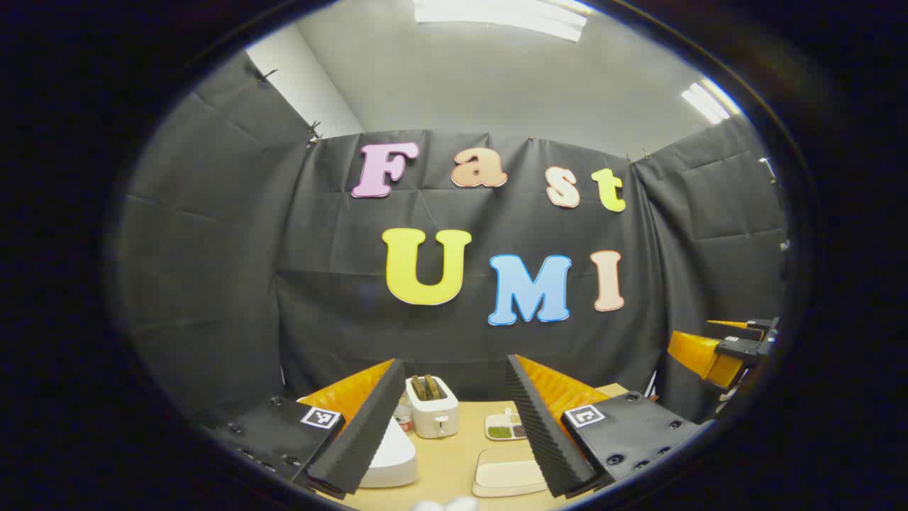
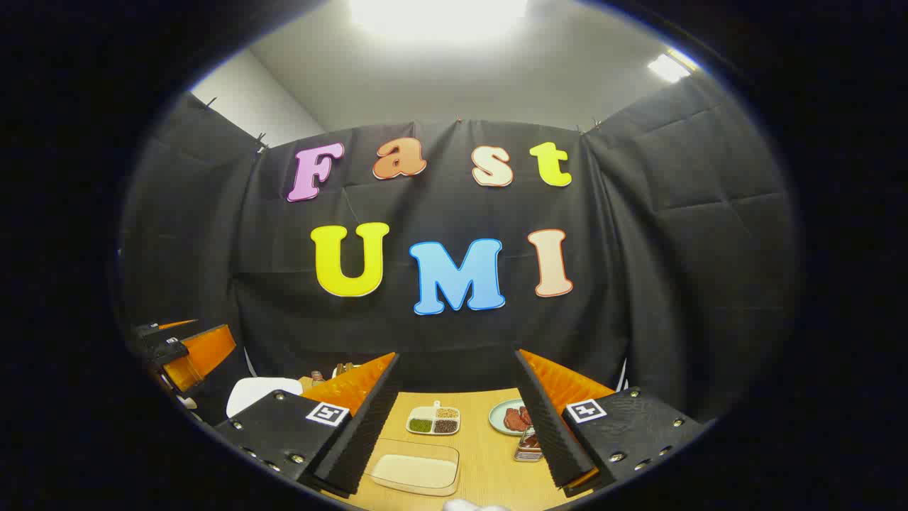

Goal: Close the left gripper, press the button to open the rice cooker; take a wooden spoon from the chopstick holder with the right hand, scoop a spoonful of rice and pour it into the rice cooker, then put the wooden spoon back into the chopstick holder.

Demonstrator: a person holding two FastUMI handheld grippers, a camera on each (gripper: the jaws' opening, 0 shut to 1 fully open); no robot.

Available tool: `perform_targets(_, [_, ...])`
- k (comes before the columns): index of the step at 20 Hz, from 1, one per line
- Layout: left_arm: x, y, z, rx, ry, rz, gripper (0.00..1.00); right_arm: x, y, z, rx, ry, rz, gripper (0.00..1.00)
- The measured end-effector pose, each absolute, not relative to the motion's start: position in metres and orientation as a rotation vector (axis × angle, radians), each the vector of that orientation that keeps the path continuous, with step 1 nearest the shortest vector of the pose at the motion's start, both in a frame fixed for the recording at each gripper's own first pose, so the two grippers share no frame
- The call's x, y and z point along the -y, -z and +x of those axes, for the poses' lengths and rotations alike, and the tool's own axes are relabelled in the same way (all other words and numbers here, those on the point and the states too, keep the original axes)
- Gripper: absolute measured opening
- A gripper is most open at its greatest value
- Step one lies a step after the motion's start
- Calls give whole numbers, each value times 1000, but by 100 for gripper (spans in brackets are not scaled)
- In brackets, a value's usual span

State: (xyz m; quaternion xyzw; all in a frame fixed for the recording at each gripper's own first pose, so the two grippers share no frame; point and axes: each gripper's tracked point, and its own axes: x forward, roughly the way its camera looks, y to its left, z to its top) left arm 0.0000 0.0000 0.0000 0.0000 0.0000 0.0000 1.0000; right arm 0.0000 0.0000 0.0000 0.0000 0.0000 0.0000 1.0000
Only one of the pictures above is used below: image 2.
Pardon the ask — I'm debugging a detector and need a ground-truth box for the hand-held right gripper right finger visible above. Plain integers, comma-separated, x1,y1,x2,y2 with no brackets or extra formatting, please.
512,348,710,498

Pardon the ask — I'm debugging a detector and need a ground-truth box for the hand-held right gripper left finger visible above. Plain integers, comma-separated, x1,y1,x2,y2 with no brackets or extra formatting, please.
213,353,402,498

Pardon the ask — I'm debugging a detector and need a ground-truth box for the clear plastic rice box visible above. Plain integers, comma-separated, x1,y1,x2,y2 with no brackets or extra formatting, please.
365,438,460,498

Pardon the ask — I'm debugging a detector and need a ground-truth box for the pale green plate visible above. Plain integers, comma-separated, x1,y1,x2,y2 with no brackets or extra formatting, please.
488,398,529,436

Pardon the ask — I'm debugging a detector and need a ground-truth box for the white divided grain dish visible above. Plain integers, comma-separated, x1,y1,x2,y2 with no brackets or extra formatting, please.
406,401,462,436

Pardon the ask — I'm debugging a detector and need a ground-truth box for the black backdrop cloth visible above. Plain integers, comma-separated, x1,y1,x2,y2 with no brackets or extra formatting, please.
117,75,802,427

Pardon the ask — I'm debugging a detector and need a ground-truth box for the small ceiling light strip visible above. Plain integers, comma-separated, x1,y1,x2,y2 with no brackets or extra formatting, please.
647,48,699,84

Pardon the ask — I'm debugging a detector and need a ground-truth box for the large ceiling light panel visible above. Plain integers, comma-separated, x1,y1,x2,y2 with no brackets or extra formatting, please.
348,0,529,40

